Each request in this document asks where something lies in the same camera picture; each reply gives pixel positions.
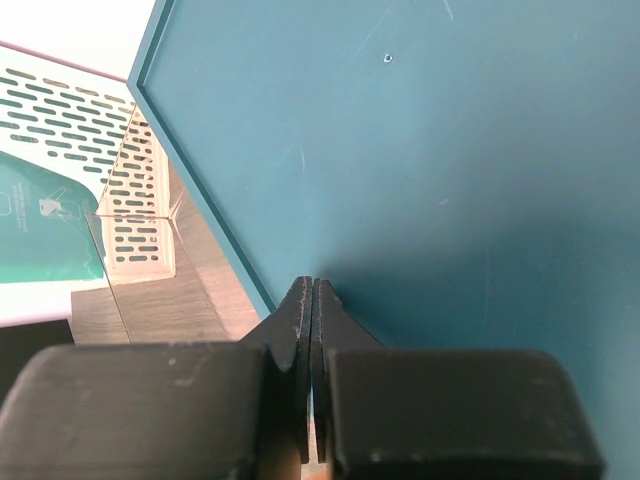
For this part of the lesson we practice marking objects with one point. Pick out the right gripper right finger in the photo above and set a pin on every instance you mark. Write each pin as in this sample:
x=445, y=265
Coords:
x=388, y=413

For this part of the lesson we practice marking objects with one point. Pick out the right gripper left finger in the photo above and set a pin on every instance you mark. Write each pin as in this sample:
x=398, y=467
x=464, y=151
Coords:
x=199, y=410

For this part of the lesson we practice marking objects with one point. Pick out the teal folder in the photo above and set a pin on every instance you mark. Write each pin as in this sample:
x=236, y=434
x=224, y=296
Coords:
x=44, y=233

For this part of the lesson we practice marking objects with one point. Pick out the teal drawer organizer box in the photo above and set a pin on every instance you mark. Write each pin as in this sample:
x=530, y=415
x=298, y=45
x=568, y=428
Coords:
x=466, y=173

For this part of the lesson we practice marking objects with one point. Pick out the white mesh file organizer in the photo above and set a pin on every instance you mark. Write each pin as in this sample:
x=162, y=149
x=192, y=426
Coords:
x=68, y=120

